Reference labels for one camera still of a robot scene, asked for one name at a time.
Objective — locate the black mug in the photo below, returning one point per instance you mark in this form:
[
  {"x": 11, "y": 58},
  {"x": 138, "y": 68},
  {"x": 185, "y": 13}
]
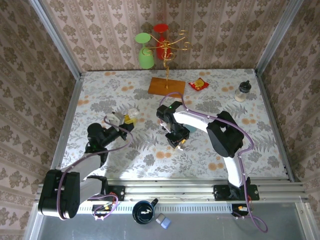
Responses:
[{"x": 143, "y": 212}]

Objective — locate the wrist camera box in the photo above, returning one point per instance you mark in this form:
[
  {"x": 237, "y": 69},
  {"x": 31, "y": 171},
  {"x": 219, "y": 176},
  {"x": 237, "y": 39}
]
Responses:
[
  {"x": 119, "y": 116},
  {"x": 164, "y": 126}
]

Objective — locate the wide aluminium base rail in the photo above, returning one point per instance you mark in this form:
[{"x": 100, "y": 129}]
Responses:
[{"x": 175, "y": 190}]

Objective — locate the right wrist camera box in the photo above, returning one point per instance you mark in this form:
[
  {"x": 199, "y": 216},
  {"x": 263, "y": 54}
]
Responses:
[{"x": 164, "y": 126}]

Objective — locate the glass jar with white grains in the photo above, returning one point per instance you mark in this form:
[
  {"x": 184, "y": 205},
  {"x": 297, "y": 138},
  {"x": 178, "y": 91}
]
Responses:
[{"x": 241, "y": 96}]

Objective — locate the aluminium side rail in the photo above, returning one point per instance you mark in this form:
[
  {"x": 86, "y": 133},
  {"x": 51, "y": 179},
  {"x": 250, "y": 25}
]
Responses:
[
  {"x": 70, "y": 112},
  {"x": 274, "y": 125}
]

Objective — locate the small grey block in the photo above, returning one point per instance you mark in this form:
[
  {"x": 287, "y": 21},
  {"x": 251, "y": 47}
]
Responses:
[{"x": 160, "y": 218}]

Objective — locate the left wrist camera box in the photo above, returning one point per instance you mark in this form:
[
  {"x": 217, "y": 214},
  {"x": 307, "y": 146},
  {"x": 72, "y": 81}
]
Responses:
[{"x": 119, "y": 116}]

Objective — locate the floral tablecloth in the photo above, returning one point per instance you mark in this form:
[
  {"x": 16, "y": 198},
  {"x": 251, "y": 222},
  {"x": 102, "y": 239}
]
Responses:
[{"x": 200, "y": 162}]

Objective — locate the green wine glass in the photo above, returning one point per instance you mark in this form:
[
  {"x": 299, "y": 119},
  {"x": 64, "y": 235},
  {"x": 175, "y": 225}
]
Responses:
[{"x": 146, "y": 60}]

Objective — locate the light blue earbud case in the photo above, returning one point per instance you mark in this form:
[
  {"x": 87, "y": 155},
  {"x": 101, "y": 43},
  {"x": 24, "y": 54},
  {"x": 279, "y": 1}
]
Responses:
[{"x": 192, "y": 129}]

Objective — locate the gold glass rack wooden base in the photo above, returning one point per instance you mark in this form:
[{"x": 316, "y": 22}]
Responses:
[{"x": 157, "y": 87}]

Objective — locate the white earbud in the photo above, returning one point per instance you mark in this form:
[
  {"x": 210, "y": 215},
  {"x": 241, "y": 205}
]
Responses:
[{"x": 179, "y": 148}]

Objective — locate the small blue block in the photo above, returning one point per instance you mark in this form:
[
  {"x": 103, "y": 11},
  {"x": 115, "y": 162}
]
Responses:
[{"x": 166, "y": 223}]

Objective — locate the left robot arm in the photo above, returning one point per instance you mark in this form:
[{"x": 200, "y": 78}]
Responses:
[{"x": 60, "y": 195}]

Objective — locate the grey metal shelf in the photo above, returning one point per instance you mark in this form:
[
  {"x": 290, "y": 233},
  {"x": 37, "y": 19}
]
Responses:
[{"x": 225, "y": 227}]

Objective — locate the red snack packet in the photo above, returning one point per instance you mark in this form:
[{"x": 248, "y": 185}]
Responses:
[{"x": 198, "y": 84}]

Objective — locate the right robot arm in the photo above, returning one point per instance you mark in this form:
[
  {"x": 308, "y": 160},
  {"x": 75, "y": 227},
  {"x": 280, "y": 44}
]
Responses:
[{"x": 225, "y": 135}]

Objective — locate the red wine glass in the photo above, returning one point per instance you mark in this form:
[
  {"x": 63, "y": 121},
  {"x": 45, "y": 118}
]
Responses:
[{"x": 161, "y": 48}]

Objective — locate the aluminium frame post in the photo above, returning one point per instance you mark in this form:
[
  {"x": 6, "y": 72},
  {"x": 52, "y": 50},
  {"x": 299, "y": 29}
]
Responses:
[
  {"x": 278, "y": 37},
  {"x": 56, "y": 37}
]

